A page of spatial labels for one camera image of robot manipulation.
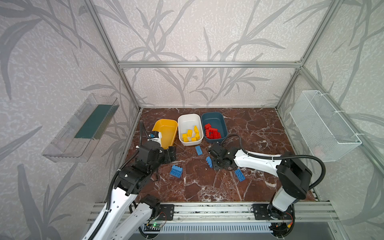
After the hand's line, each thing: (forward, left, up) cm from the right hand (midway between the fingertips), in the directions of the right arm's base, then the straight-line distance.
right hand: (215, 159), depth 88 cm
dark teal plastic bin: (+33, -4, -3) cm, 33 cm away
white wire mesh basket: (-3, -46, +30) cm, 55 cm away
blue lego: (+8, +10, -4) cm, 13 cm away
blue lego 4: (-8, -14, -3) cm, 16 cm away
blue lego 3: (-3, +4, +3) cm, 5 cm away
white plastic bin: (+30, +19, -2) cm, 36 cm away
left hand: (-2, +22, +21) cm, 31 cm away
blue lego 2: (-6, +23, -2) cm, 24 cm away
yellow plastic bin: (+25, +32, -3) cm, 41 cm away
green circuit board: (-33, +32, -4) cm, 46 cm away
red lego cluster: (+20, +1, -2) cm, 20 cm away
